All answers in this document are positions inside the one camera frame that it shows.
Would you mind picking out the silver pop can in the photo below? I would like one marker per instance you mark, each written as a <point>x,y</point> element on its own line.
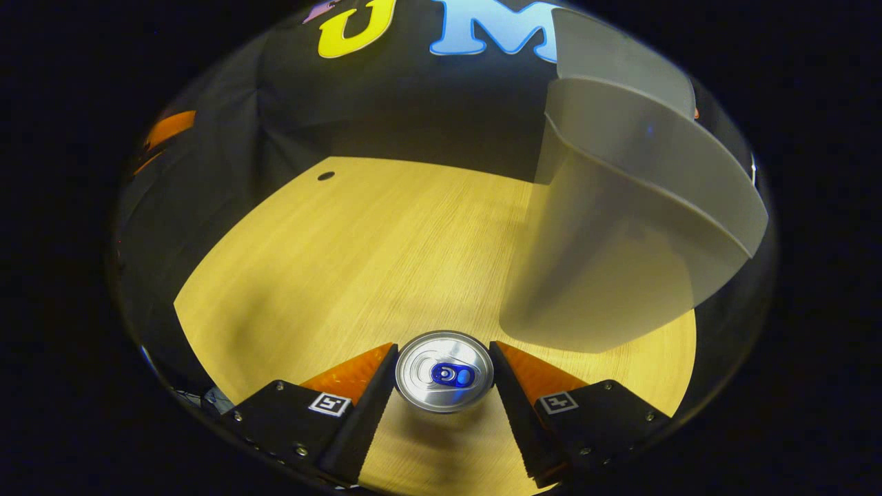
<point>444,372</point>

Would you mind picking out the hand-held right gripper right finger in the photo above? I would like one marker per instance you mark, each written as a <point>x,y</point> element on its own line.
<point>524,427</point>

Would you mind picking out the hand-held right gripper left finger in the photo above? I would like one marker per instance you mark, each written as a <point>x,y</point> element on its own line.
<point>365,427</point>

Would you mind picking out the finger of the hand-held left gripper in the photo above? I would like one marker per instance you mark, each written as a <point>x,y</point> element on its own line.
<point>169,129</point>

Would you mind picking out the white desktop garbage bin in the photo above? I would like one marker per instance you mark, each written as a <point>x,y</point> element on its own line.
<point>620,227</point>

